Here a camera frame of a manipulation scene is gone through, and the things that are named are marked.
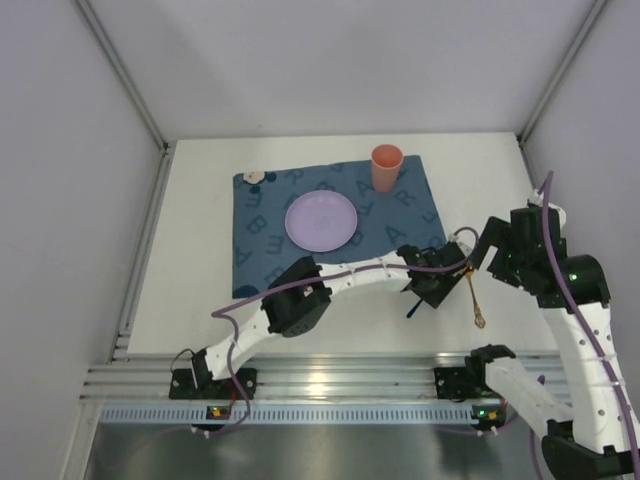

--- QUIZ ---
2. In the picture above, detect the blue metallic fork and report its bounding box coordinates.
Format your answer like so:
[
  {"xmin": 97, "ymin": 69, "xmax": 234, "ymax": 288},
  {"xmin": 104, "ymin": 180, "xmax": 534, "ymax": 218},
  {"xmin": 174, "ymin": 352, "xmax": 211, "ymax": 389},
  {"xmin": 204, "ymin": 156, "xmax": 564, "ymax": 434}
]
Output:
[{"xmin": 406, "ymin": 299, "xmax": 423, "ymax": 319}]

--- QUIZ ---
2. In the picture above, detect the blue letter-print placemat cloth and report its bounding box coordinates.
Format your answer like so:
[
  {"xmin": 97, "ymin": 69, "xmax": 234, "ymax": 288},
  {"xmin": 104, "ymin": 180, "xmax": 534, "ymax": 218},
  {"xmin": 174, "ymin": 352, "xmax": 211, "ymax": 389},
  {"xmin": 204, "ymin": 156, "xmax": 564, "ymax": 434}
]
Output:
[{"xmin": 232, "ymin": 155, "xmax": 446, "ymax": 299}]

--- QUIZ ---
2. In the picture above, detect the purple plastic plate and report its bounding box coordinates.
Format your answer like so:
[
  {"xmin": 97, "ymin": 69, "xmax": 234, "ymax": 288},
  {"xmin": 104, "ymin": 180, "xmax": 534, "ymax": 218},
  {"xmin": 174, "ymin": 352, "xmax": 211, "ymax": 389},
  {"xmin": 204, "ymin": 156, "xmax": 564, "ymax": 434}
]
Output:
[{"xmin": 284, "ymin": 190, "xmax": 358, "ymax": 253}]

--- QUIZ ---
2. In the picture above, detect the orange plastic cup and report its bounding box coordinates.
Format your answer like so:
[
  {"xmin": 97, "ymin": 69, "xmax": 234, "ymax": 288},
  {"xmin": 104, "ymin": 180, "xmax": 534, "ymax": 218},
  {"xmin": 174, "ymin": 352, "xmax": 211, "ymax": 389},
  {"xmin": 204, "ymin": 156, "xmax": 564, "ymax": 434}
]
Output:
[{"xmin": 371, "ymin": 144, "xmax": 404, "ymax": 193}]

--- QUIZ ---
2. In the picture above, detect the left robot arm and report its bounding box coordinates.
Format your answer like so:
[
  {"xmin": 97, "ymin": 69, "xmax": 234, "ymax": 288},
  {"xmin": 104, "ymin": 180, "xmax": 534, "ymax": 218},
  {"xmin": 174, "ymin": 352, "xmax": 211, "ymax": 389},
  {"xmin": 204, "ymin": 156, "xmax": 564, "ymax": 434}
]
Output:
[{"xmin": 169, "ymin": 242, "xmax": 470, "ymax": 401}]

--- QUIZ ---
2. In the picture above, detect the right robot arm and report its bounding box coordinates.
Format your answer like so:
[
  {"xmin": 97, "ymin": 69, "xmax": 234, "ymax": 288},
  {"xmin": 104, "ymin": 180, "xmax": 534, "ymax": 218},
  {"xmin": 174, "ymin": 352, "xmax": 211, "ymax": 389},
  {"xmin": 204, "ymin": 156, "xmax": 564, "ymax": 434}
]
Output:
[{"xmin": 465, "ymin": 204, "xmax": 639, "ymax": 479}]

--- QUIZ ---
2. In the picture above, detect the gold ornate spoon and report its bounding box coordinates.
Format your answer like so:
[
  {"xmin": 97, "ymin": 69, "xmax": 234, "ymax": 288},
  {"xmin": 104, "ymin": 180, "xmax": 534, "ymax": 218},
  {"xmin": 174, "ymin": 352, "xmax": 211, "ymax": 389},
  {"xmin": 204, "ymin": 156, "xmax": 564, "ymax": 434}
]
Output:
[{"xmin": 464, "ymin": 267, "xmax": 486, "ymax": 329}]

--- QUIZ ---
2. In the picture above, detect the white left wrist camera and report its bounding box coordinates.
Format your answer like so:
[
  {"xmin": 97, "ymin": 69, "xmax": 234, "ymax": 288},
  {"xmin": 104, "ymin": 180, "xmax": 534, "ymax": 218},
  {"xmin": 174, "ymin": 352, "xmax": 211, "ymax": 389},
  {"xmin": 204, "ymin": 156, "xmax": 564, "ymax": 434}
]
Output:
[{"xmin": 448, "ymin": 234, "xmax": 473, "ymax": 256}]

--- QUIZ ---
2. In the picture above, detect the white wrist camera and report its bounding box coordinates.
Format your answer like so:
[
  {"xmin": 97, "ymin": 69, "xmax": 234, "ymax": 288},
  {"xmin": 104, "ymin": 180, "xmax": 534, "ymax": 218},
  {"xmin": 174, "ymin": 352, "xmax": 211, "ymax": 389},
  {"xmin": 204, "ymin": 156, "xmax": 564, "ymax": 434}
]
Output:
[
  {"xmin": 527, "ymin": 189, "xmax": 567, "ymax": 229},
  {"xmin": 448, "ymin": 234, "xmax": 473, "ymax": 256}
]

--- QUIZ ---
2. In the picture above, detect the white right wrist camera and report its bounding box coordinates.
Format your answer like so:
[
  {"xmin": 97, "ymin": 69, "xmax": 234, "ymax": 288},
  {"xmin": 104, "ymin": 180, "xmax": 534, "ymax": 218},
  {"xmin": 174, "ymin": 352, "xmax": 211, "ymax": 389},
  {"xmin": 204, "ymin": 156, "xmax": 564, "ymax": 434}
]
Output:
[{"xmin": 527, "ymin": 189, "xmax": 567, "ymax": 229}]

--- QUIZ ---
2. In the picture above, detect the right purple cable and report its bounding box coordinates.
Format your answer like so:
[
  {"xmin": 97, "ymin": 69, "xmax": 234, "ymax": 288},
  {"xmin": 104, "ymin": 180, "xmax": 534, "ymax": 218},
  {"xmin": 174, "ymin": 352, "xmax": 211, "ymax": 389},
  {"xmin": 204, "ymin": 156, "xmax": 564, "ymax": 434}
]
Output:
[{"xmin": 527, "ymin": 171, "xmax": 639, "ymax": 480}]

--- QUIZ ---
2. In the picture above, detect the right aluminium frame post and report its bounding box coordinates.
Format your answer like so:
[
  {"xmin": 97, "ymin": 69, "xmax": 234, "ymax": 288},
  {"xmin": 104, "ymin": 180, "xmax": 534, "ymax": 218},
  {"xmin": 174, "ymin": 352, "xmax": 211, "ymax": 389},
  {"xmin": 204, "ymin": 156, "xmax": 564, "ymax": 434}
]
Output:
[{"xmin": 516, "ymin": 0, "xmax": 612, "ymax": 149}]

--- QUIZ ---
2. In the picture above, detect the aluminium frame post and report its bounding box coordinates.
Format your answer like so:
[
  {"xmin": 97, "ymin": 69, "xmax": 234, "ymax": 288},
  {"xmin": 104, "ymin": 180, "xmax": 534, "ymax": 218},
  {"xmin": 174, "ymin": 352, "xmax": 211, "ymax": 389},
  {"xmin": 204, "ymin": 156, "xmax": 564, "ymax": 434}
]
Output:
[
  {"xmin": 516, "ymin": 0, "xmax": 612, "ymax": 149},
  {"xmin": 72, "ymin": 0, "xmax": 168, "ymax": 152}
]

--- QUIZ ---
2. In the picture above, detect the perforated grey cable duct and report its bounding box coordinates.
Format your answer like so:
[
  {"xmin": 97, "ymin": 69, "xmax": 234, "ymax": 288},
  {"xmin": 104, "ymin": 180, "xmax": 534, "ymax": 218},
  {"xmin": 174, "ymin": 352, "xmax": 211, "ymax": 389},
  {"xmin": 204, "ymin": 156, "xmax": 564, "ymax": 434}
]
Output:
[{"xmin": 100, "ymin": 403, "xmax": 506, "ymax": 429}]

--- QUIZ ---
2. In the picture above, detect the aluminium mounting rail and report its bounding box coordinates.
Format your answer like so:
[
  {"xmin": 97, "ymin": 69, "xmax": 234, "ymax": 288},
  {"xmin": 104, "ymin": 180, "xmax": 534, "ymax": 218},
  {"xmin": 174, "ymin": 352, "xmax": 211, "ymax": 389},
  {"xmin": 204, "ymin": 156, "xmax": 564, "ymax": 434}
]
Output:
[{"xmin": 79, "ymin": 352, "xmax": 626, "ymax": 401}]

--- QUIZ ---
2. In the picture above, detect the left aluminium frame post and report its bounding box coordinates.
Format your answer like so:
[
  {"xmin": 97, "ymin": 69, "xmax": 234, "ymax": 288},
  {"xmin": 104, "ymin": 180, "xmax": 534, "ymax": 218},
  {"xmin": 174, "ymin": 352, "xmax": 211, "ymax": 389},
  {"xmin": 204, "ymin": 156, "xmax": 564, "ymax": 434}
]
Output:
[{"xmin": 72, "ymin": 0, "xmax": 168, "ymax": 152}]

